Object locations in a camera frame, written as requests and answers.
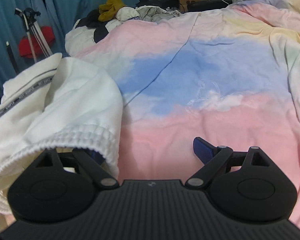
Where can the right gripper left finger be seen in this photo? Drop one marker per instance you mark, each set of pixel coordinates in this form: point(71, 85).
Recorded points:
point(86, 166)

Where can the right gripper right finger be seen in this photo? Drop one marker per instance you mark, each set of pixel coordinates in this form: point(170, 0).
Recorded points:
point(217, 160)

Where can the white zip-up sweatshirt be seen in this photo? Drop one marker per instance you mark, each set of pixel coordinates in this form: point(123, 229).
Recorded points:
point(60, 102)

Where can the pastel tie-dye duvet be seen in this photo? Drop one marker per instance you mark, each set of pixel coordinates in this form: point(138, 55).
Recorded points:
point(229, 76)

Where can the white puffy jacket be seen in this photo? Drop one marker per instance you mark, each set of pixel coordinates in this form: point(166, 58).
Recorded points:
point(81, 37)

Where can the red cloth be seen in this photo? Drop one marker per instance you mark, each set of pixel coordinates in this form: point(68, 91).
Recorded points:
point(24, 46)

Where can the black garment on pile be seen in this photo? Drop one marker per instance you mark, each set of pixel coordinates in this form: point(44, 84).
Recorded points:
point(91, 21)

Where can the mustard yellow garment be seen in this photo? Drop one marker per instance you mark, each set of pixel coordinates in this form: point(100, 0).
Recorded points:
point(108, 10)

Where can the grey crumpled garment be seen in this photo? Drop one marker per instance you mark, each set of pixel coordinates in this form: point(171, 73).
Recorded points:
point(146, 13)

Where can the black sofa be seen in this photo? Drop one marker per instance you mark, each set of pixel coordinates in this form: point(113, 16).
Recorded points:
point(197, 7)

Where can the silver tripod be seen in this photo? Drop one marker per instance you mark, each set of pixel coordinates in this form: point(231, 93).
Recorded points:
point(29, 17)

